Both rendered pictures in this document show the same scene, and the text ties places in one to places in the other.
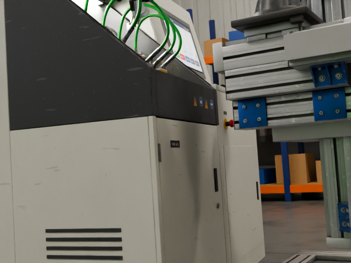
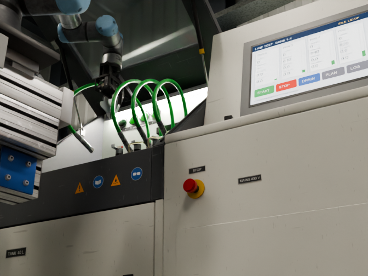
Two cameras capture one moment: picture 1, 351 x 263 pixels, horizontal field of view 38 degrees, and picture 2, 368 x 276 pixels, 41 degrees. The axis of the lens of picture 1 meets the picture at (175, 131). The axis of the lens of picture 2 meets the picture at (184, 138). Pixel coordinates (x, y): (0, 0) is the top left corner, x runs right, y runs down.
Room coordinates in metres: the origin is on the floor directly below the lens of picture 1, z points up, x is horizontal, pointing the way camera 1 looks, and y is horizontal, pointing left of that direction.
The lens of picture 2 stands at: (2.47, -1.44, 0.40)
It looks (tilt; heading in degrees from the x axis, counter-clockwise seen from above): 24 degrees up; 96
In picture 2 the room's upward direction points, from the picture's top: 1 degrees counter-clockwise
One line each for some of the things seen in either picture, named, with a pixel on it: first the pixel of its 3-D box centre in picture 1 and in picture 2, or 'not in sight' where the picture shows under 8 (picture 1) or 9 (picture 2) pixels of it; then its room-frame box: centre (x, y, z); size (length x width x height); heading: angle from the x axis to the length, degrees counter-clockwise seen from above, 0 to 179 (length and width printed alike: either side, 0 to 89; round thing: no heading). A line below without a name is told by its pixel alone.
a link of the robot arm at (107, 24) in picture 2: not in sight; (103, 31); (2.00, 0.01, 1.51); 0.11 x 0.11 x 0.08; 4
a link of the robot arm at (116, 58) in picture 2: not in sight; (112, 63); (2.02, 0.11, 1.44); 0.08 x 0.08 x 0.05
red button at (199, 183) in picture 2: (229, 123); (191, 187); (2.35, -0.25, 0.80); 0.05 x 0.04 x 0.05; 158
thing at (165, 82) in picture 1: (184, 101); (70, 193); (1.95, -0.04, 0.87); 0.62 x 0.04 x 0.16; 158
